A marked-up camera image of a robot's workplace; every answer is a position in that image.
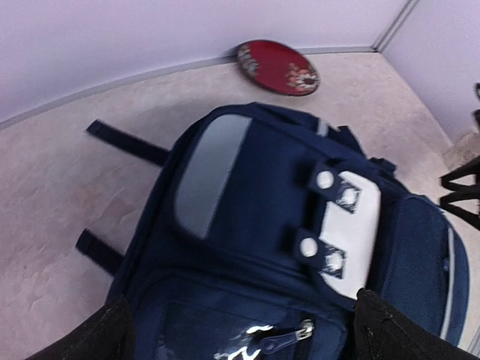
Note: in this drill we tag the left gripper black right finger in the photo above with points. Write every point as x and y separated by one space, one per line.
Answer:
381 331

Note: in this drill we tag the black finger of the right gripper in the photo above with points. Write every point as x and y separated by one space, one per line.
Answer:
461 192

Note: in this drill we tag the red floral round dish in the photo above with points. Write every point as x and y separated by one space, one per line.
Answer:
277 67

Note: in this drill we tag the beige ceramic mug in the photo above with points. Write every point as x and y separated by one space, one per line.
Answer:
466 149

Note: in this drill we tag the navy blue backpack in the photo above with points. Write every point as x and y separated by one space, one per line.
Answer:
262 227

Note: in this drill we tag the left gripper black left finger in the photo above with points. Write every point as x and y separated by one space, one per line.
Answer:
106 334

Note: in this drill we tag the right aluminium frame post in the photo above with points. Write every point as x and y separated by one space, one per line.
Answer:
385 38

